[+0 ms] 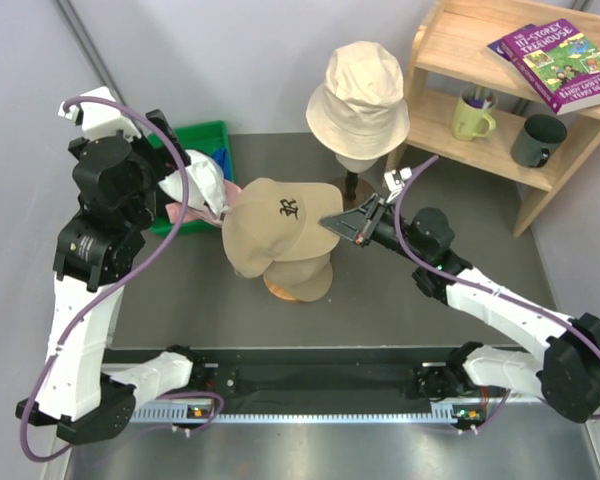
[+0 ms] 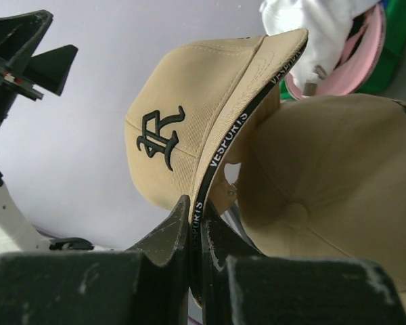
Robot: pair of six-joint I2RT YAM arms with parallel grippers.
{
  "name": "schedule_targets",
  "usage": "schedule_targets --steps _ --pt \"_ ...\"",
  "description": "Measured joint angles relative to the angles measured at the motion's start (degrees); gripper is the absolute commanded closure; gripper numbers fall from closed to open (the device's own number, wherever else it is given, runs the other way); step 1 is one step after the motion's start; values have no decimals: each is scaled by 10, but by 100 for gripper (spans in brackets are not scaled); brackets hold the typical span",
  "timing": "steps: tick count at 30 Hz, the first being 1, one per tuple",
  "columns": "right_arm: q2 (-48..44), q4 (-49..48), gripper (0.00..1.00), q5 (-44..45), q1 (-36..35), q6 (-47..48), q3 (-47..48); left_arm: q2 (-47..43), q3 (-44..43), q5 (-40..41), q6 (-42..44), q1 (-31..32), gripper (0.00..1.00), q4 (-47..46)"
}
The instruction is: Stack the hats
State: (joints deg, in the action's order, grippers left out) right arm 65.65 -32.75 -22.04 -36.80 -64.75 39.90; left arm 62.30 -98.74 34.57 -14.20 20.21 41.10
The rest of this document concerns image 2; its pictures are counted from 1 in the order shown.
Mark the pink white baseball cap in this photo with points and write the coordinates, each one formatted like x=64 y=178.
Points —
x=346 y=39

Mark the green plastic bin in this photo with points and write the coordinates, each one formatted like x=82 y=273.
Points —
x=375 y=67

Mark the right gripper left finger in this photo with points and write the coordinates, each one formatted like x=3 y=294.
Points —
x=145 y=284

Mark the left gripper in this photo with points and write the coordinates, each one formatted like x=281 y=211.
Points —
x=20 y=35

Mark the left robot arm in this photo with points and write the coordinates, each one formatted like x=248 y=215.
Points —
x=17 y=234

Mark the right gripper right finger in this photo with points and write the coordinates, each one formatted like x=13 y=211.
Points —
x=235 y=284

